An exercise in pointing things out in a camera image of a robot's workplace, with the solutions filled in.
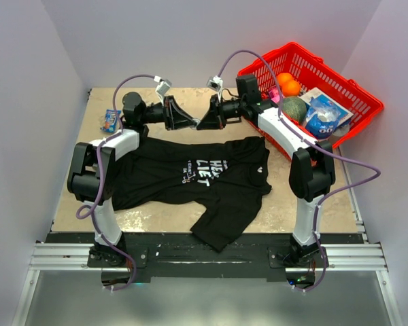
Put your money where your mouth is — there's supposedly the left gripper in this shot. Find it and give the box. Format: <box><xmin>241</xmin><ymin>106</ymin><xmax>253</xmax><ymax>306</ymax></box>
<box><xmin>139</xmin><ymin>96</ymin><xmax>197</xmax><ymax>131</ymax></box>

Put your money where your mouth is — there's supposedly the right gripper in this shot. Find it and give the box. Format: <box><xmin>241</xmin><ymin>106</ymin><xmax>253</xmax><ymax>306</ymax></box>
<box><xmin>197</xmin><ymin>94</ymin><xmax>245</xmax><ymax>131</ymax></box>

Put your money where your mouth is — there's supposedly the round iridescent brooch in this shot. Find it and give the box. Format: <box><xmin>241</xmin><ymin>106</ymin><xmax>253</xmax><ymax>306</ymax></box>
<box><xmin>191</xmin><ymin>118</ymin><xmax>201</xmax><ymax>130</ymax></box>

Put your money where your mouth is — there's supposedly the black printed t-shirt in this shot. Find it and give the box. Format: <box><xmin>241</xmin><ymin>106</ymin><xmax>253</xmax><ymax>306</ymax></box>
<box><xmin>112</xmin><ymin>137</ymin><xmax>271</xmax><ymax>252</ymax></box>

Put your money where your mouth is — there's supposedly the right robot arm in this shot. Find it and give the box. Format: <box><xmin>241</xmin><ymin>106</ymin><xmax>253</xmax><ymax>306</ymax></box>
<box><xmin>197</xmin><ymin>74</ymin><xmax>335</xmax><ymax>267</ymax></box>

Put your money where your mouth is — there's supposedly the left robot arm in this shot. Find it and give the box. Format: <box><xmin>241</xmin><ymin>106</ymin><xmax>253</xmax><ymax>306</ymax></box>
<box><xmin>67</xmin><ymin>92</ymin><xmax>200</xmax><ymax>267</ymax></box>

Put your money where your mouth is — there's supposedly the pink be you box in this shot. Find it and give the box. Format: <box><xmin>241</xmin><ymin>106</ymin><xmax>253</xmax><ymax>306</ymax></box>
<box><xmin>267</xmin><ymin>87</ymin><xmax>280</xmax><ymax>104</ymax></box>

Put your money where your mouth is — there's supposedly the blue candy packet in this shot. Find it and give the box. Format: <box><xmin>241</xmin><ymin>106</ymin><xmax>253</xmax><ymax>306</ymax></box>
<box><xmin>100</xmin><ymin>109</ymin><xmax>121</xmax><ymax>134</ymax></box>

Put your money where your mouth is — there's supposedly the upper orange fruit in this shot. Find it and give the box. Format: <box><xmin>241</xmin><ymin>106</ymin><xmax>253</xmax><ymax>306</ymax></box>
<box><xmin>277</xmin><ymin>73</ymin><xmax>293</xmax><ymax>88</ymax></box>

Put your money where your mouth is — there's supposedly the orange fruit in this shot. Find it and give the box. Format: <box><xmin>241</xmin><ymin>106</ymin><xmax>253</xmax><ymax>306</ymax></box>
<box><xmin>277</xmin><ymin>73</ymin><xmax>293</xmax><ymax>88</ymax></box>
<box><xmin>281</xmin><ymin>79</ymin><xmax>301</xmax><ymax>97</ymax></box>

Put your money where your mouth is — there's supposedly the green netted melon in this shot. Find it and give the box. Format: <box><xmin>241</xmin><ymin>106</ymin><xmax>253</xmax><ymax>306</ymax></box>
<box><xmin>281</xmin><ymin>96</ymin><xmax>307</xmax><ymax>124</ymax></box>

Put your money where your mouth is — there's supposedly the lower orange fruit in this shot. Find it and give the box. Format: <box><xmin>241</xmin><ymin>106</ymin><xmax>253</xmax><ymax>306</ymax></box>
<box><xmin>281</xmin><ymin>79</ymin><xmax>301</xmax><ymax>97</ymax></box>

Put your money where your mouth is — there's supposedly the red plastic shopping basket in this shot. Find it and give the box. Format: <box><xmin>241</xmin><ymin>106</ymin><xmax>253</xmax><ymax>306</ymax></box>
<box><xmin>237</xmin><ymin>42</ymin><xmax>384</xmax><ymax>149</ymax></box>

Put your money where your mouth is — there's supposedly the blue plastic package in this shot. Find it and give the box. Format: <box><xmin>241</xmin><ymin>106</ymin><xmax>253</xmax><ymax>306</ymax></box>
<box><xmin>305</xmin><ymin>106</ymin><xmax>339</xmax><ymax>139</ymax></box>

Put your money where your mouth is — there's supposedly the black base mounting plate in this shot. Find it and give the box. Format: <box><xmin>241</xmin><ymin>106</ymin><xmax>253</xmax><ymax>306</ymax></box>
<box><xmin>46</xmin><ymin>232</ymin><xmax>365</xmax><ymax>285</ymax></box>

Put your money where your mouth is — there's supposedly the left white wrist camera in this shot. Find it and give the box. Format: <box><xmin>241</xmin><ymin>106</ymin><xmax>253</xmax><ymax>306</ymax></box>
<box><xmin>154</xmin><ymin>75</ymin><xmax>172</xmax><ymax>102</ymax></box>

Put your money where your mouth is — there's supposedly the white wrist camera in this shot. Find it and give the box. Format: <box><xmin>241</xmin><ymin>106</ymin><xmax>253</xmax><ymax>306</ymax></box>
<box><xmin>154</xmin><ymin>75</ymin><xmax>172</xmax><ymax>102</ymax></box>
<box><xmin>207</xmin><ymin>75</ymin><xmax>223</xmax><ymax>96</ymax></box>

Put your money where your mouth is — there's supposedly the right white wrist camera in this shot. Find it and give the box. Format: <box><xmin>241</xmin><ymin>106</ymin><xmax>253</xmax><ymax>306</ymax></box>
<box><xmin>207</xmin><ymin>75</ymin><xmax>223</xmax><ymax>96</ymax></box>

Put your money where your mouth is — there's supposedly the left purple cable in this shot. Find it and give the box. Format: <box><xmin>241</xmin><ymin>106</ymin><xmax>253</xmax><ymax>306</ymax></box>
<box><xmin>75</xmin><ymin>74</ymin><xmax>160</xmax><ymax>291</ymax></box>

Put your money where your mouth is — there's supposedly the purple cable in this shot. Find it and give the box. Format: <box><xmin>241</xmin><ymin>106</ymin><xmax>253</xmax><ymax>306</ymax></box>
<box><xmin>217</xmin><ymin>50</ymin><xmax>382</xmax><ymax>293</ymax></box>
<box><xmin>75</xmin><ymin>74</ymin><xmax>160</xmax><ymax>291</ymax></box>

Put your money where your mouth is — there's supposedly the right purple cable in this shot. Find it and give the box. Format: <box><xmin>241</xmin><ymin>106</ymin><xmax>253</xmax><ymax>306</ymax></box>
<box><xmin>217</xmin><ymin>50</ymin><xmax>382</xmax><ymax>293</ymax></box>

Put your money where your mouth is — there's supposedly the aluminium rail frame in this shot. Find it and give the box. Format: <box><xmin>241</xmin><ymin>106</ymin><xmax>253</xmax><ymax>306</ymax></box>
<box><xmin>12</xmin><ymin>200</ymin><xmax>404</xmax><ymax>326</ymax></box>

